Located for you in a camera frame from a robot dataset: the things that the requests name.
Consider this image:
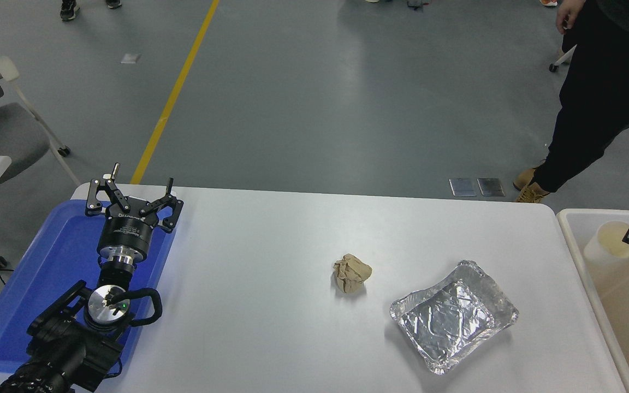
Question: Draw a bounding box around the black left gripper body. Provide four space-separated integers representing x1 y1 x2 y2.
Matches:
99 204 160 257

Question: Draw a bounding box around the white paper cup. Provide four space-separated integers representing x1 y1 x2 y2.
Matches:
584 221 629 268

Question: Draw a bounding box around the person's right hand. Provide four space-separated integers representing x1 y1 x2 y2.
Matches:
556 0 588 35

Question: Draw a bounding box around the blue plastic tray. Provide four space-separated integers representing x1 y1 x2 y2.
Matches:
0 199 177 374

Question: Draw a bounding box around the person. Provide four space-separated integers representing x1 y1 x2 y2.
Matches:
513 0 629 204

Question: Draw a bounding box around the metal floor plate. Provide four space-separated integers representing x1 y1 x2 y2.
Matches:
449 178 477 197
477 177 505 197

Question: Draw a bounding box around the crumpled tan paper ball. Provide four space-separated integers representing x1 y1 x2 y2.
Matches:
332 253 373 294

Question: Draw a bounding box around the white wheeled chair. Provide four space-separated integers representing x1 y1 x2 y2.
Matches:
548 44 577 73

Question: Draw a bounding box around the silver foil tray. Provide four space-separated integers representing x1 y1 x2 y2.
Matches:
390 260 519 375

